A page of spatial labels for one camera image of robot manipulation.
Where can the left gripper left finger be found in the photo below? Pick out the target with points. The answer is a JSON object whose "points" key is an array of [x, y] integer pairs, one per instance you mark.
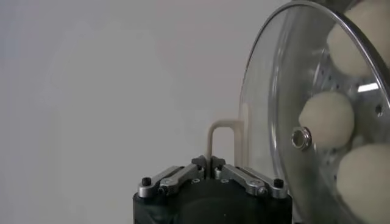
{"points": [[176, 179]]}

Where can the glass pot lid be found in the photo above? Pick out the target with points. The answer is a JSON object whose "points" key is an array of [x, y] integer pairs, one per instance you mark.
{"points": [[262, 91]]}

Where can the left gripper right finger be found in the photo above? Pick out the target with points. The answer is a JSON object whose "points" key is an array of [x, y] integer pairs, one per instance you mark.
{"points": [[243, 179]]}

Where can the stainless steel steamer basket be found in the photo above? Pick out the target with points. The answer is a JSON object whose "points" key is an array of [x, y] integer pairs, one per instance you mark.
{"points": [[332, 82]]}

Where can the white steamed baozi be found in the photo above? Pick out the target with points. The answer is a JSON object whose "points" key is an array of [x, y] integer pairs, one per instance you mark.
{"points": [[327, 117], [350, 51], [365, 185]]}

